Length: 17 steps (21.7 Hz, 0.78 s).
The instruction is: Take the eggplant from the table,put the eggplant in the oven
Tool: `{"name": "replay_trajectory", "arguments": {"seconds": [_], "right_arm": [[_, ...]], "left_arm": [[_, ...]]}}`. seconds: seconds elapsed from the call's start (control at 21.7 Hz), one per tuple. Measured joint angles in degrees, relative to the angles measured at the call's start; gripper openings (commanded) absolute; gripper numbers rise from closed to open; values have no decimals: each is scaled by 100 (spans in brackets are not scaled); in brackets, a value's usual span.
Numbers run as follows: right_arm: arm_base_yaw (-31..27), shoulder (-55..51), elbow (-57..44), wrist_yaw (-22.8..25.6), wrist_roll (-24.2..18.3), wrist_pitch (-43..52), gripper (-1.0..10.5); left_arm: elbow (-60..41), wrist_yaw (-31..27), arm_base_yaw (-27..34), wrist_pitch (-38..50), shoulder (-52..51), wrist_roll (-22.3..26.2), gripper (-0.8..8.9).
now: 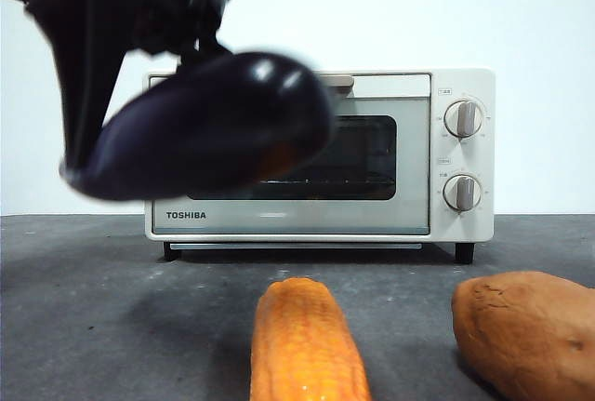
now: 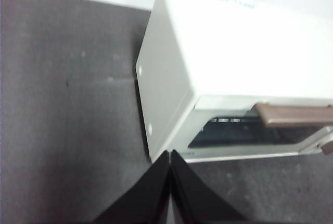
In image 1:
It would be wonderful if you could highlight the purple eggplant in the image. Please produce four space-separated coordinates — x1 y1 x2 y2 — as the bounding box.
59 49 335 202

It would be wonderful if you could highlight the glass oven door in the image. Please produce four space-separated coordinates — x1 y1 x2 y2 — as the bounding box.
149 74 432 237

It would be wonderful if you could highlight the beige round oven knob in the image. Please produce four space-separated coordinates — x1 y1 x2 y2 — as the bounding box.
443 99 484 140
442 173 483 213

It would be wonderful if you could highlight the cream Toshiba toaster oven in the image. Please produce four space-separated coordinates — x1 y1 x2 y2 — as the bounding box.
143 67 496 265

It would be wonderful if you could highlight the orange corn cob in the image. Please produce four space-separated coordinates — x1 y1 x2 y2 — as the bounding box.
249 278 373 401

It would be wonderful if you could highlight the brown sweet potato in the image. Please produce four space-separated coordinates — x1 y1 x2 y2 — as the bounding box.
451 270 595 401

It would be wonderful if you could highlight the metal wire oven rack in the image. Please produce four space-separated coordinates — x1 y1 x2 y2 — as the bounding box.
250 179 391 187

